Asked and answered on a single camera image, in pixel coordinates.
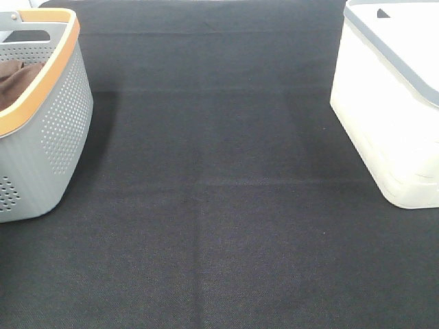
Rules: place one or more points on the grey perforated basket orange rim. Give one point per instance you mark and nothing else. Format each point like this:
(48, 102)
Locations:
(44, 131)

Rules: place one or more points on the white plastic storage basket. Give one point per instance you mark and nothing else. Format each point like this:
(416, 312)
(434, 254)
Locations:
(385, 95)

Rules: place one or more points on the brown microfibre towel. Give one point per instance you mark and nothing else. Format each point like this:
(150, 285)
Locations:
(16, 76)

